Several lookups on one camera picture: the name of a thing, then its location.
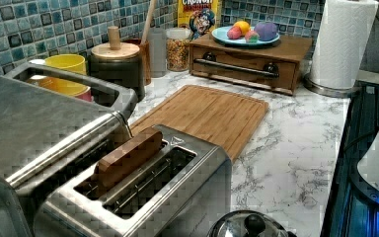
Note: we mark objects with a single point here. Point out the yellow cereal box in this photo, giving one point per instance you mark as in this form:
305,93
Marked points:
199,16

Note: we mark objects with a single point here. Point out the orange toy fruit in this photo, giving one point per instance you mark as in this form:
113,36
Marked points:
244,26

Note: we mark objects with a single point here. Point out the frosted glass jar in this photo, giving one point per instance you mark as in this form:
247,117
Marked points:
157,45

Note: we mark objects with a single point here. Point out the light blue plate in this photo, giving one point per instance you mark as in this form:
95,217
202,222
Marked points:
220,35

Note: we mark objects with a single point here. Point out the brown wooden toast slice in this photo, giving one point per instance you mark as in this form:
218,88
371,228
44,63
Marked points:
120,163

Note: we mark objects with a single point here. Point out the wooden drawer box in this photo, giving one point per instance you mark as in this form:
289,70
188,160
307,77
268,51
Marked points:
274,66

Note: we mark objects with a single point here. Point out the pink cup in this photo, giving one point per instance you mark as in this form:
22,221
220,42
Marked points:
86,95

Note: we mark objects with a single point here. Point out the white paper towel roll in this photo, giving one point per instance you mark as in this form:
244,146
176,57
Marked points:
343,35

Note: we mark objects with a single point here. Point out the black canister with wooden lid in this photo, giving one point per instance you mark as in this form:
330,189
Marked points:
118,62

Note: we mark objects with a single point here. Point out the purple toy vegetable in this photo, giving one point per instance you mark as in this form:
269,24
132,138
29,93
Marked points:
266,31

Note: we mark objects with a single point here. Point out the yellow cup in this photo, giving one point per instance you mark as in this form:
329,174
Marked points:
60,77

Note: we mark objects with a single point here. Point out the glass jar with cereal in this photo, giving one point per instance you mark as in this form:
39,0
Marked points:
178,45

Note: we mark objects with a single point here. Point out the stainless steel toaster oven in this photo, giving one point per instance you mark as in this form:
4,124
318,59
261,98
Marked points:
47,138

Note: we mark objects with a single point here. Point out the brown utensil holder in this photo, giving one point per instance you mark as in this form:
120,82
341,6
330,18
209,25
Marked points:
145,53

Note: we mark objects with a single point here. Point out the stainless steel two-slot toaster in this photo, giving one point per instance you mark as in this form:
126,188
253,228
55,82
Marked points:
179,192

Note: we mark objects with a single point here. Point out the steel pot lid black knob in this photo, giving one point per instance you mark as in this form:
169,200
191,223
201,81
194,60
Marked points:
248,223

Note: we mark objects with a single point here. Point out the bamboo cutting board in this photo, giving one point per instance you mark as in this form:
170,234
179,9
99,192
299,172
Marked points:
224,118

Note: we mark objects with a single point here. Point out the wooden utensil handle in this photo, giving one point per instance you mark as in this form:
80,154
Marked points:
149,16

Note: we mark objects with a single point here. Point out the black stovetop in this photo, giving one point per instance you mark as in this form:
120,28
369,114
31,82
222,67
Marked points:
353,206

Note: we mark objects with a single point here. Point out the pink green toy fruit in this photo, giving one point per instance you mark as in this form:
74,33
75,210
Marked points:
251,37

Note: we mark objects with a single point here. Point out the metal paper towel holder base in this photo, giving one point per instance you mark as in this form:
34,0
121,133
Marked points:
329,92

